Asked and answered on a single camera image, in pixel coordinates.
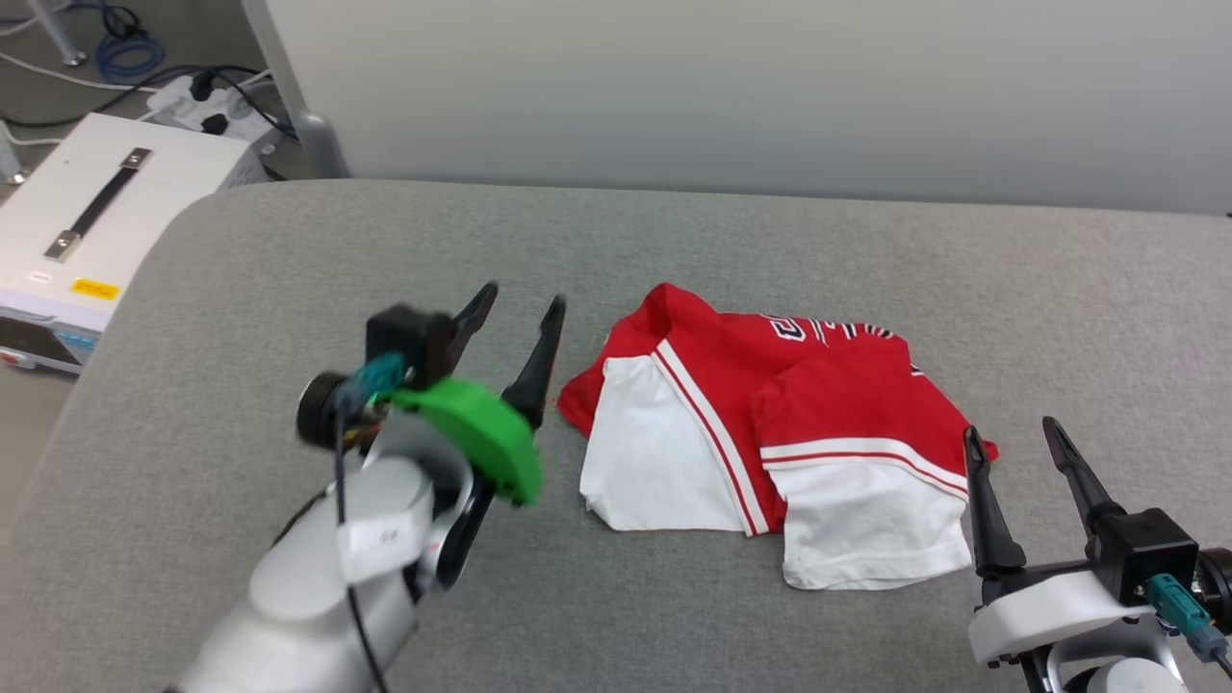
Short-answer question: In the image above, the teal right camera connector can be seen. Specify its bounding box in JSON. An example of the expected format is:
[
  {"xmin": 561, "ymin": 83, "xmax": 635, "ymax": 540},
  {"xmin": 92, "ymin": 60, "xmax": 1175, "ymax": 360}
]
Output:
[{"xmin": 1145, "ymin": 575, "xmax": 1229, "ymax": 663}]

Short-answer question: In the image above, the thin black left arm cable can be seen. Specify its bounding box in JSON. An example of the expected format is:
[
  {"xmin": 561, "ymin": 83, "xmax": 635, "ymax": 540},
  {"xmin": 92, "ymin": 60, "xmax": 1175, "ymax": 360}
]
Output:
[{"xmin": 332, "ymin": 404, "xmax": 391, "ymax": 693}]

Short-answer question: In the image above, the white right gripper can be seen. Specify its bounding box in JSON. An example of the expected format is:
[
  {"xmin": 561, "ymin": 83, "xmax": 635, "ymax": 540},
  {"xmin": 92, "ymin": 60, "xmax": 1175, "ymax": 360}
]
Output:
[{"xmin": 962, "ymin": 416, "xmax": 1190, "ymax": 693}]

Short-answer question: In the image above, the black round right gripper motor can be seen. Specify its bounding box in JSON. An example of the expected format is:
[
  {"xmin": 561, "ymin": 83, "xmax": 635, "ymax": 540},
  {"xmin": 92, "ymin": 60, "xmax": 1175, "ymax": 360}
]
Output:
[{"xmin": 1196, "ymin": 546, "xmax": 1232, "ymax": 622}]

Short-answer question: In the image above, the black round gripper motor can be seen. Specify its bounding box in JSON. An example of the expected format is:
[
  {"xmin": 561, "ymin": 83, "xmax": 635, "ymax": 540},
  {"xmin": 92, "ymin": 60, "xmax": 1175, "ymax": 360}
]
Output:
[
  {"xmin": 295, "ymin": 372, "xmax": 349, "ymax": 450},
  {"xmin": 1196, "ymin": 546, "xmax": 1232, "ymax": 622}
]

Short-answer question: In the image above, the blue coiled cable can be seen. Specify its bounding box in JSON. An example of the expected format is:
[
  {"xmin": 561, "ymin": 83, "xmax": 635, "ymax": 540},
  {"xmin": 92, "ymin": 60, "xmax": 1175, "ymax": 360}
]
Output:
[{"xmin": 94, "ymin": 5, "xmax": 167, "ymax": 86}]

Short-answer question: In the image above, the white power strip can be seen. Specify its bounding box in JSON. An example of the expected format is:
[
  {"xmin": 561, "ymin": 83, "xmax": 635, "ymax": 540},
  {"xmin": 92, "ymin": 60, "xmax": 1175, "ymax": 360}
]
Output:
[{"xmin": 144, "ymin": 72, "xmax": 285, "ymax": 155}]

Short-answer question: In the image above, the slanted grey metal leg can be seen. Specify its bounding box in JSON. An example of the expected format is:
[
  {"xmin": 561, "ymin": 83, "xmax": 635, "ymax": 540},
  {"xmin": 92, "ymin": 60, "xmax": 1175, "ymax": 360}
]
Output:
[{"xmin": 27, "ymin": 0, "xmax": 88, "ymax": 66}]

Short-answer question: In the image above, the grey metal partition post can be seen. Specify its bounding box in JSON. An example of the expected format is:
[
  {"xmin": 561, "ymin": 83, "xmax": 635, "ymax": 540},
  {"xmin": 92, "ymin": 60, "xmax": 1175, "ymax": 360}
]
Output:
[{"xmin": 241, "ymin": 0, "xmax": 349, "ymax": 180}]

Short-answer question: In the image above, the white equipment box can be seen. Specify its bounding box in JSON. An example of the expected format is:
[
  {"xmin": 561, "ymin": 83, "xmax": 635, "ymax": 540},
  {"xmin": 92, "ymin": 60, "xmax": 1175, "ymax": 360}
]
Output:
[{"xmin": 0, "ymin": 113, "xmax": 270, "ymax": 374}]

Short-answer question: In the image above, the upright grey metal leg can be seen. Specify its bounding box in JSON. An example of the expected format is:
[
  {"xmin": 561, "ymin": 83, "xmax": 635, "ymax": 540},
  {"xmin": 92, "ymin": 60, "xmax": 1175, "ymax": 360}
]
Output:
[{"xmin": 0, "ymin": 120, "xmax": 26, "ymax": 186}]

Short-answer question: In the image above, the black strap carry handle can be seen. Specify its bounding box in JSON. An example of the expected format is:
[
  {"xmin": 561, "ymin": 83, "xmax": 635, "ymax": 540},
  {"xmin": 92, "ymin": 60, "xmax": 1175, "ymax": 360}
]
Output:
[{"xmin": 43, "ymin": 147, "xmax": 153, "ymax": 263}]

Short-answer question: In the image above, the black round left gripper motor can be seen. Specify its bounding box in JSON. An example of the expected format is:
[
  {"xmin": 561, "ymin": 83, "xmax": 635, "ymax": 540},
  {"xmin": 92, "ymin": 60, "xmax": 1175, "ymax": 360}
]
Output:
[{"xmin": 295, "ymin": 372, "xmax": 349, "ymax": 450}]

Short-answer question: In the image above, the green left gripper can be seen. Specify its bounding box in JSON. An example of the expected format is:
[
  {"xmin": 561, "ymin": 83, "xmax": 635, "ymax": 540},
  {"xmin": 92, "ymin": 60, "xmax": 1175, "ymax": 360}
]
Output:
[{"xmin": 390, "ymin": 282, "xmax": 567, "ymax": 593}]

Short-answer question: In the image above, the teal camera connector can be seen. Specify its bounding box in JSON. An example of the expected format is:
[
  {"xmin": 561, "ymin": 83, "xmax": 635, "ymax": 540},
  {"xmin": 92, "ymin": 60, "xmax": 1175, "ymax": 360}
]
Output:
[
  {"xmin": 337, "ymin": 351, "xmax": 410, "ymax": 407},
  {"xmin": 1145, "ymin": 575, "xmax": 1229, "ymax": 663}
]

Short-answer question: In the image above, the red and white garment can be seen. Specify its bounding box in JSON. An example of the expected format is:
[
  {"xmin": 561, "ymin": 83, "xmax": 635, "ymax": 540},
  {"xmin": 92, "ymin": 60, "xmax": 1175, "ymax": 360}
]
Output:
[{"xmin": 556, "ymin": 282, "xmax": 1000, "ymax": 591}]

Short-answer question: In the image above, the black floor cable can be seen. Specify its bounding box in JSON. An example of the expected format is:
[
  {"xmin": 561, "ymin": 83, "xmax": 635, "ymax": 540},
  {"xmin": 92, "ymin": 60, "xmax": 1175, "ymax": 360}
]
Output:
[{"xmin": 0, "ymin": 64, "xmax": 290, "ymax": 136}]

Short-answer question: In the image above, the teal left camera connector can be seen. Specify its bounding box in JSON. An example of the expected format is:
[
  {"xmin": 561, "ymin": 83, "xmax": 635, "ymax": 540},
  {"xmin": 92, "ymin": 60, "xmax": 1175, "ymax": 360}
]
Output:
[{"xmin": 337, "ymin": 351, "xmax": 410, "ymax": 407}]

